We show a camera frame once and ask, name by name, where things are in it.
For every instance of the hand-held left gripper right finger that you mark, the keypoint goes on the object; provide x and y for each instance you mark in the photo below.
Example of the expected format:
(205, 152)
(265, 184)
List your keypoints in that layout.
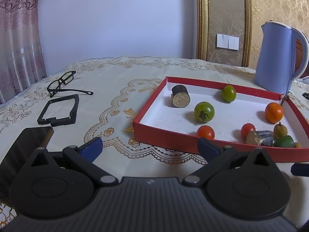
(207, 147)

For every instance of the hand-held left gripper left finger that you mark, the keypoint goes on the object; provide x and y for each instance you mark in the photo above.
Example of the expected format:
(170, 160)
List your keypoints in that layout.
(93, 147)

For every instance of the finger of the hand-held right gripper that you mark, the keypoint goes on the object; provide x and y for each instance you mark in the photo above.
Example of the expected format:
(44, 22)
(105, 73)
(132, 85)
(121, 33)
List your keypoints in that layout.
(300, 169)

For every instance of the red tomato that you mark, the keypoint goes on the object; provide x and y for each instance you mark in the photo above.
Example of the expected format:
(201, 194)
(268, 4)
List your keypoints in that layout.
(205, 132)
(248, 129)

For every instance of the small brown round fruit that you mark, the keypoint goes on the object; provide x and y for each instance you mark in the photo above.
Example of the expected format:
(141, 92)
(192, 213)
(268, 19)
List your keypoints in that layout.
(297, 145)

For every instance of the small green lime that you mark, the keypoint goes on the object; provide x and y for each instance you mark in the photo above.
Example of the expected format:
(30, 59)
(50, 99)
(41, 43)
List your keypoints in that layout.
(284, 142)

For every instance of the green tomato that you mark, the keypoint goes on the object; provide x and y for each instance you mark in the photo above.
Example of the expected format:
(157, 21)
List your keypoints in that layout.
(204, 111)

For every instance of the red cardboard box lid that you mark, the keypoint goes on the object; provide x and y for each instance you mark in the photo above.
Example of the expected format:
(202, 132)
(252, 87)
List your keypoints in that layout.
(169, 140)

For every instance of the large brown round fruit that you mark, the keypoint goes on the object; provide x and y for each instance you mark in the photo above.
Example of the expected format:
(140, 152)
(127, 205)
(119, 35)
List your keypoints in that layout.
(280, 130)

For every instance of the green tangerine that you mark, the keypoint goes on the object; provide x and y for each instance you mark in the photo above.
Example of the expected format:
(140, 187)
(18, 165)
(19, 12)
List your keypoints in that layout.
(228, 93)

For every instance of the orange tangerine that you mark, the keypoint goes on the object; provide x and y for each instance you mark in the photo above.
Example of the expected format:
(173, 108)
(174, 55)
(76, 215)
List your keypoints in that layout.
(274, 112)

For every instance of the black smartphone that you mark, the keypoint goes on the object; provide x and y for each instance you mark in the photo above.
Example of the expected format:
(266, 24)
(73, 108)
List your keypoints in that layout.
(24, 147)

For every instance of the small black object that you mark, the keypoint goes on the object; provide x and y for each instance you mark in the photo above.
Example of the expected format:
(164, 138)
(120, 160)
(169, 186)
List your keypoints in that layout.
(306, 96)

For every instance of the black eyeglasses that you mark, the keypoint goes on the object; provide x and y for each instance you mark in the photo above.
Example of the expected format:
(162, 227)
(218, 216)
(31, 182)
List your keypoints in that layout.
(61, 80)

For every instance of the blue electric kettle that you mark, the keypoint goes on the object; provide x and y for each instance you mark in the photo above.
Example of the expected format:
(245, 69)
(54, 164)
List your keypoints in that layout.
(272, 58)

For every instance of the brown wooden chair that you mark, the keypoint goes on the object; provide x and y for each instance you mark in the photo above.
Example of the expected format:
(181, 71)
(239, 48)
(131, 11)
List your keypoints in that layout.
(299, 53)

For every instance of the pink patterned curtain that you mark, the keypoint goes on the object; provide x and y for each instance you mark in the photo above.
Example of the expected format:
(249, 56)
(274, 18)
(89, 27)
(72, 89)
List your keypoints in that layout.
(17, 41)

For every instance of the black rectangular frame holder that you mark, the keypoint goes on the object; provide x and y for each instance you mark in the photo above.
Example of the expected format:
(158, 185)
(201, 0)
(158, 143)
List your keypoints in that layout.
(74, 106)

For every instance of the white wall switch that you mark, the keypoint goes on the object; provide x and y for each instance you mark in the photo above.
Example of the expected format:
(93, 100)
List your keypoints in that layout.
(227, 41)

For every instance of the gold wall panel frame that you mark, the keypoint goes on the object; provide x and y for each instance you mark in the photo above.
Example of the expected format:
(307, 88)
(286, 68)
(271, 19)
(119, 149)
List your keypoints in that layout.
(202, 19)

